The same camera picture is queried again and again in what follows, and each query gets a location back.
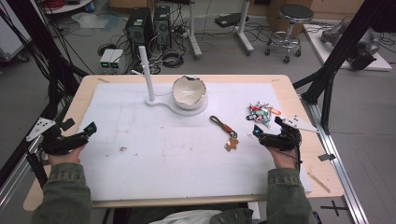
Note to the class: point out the white mat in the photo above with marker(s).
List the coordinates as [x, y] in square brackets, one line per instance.
[174, 155]

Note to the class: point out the white table leg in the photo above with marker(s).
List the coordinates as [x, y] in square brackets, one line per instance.
[244, 28]
[193, 31]

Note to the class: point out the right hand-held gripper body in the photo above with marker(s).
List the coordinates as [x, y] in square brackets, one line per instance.
[281, 140]

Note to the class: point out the large black computer tower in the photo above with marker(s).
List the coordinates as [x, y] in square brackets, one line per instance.
[138, 28]

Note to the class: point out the person's left hand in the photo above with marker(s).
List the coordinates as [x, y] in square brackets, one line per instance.
[67, 157]

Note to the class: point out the small black computer tower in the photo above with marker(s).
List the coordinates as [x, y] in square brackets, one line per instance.
[162, 25]

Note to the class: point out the person's right hand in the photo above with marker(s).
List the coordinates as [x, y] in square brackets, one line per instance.
[285, 159]

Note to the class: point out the round black stool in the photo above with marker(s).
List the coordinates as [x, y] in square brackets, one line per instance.
[294, 14]

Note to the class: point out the white power supply box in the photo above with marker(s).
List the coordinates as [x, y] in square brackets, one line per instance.
[115, 59]
[106, 58]

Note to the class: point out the grey tape piece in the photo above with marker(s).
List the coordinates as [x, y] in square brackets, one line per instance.
[327, 157]

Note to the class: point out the white platform with machine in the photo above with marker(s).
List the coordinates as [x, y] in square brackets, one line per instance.
[358, 46]

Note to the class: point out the white cloth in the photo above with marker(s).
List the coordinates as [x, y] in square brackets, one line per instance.
[186, 217]

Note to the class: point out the pile of colourful key tags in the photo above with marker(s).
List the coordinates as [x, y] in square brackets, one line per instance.
[261, 113]

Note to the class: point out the brown tape strip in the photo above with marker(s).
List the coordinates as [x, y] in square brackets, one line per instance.
[103, 80]

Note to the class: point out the aluminium rail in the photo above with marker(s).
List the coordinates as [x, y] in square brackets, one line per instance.
[339, 168]

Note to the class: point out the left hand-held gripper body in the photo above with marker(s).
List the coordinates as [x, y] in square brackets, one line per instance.
[63, 143]

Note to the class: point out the white bowl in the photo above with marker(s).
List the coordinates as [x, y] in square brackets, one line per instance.
[188, 92]

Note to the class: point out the white key stand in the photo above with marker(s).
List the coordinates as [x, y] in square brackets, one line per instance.
[148, 77]

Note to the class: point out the flat black device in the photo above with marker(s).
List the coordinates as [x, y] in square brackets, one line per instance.
[229, 20]

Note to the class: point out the green jacket hem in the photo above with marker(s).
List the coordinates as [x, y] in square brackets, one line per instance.
[236, 216]

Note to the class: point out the black frame strut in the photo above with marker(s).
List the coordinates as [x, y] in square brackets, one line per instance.
[339, 49]
[34, 46]

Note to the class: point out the wooden stick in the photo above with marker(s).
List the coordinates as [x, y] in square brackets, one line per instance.
[319, 182]

